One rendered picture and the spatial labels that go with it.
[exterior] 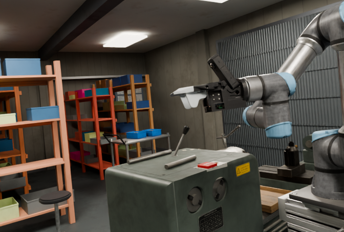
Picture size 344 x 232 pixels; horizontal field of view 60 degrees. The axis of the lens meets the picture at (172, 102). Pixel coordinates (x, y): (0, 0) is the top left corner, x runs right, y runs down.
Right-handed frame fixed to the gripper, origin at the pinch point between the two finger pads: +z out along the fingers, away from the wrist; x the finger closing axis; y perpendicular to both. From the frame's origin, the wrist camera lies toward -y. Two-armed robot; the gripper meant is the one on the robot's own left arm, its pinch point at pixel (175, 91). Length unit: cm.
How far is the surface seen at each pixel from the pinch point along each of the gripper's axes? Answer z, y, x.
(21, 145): 195, 19, 481
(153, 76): -96, -126, 819
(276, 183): -83, 63, 111
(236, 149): -45, 31, 79
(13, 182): 213, 79, 474
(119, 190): 21, 36, 54
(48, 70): 111, -84, 365
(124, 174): 18, 29, 50
